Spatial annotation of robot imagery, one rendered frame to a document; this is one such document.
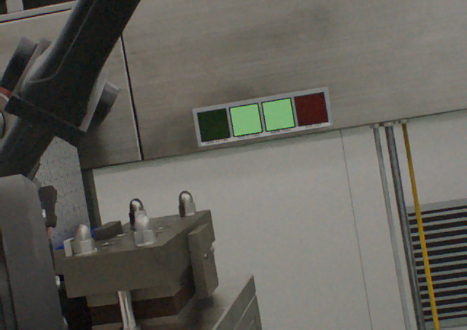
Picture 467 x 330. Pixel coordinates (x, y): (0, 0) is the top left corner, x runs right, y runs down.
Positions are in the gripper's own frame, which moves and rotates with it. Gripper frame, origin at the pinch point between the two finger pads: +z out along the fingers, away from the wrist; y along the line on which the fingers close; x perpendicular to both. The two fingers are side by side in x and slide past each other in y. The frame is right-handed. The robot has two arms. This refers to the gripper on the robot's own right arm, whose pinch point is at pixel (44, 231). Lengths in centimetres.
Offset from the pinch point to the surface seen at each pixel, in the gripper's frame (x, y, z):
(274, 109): 26.0, 35.5, 19.3
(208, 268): -2.9, 22.0, 17.8
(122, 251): -6.4, 13.6, -3.0
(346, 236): 92, 30, 251
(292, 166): 120, 13, 235
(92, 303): -10.6, 5.8, 5.8
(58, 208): 6.1, 0.3, 5.0
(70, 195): 10.7, 0.3, 10.2
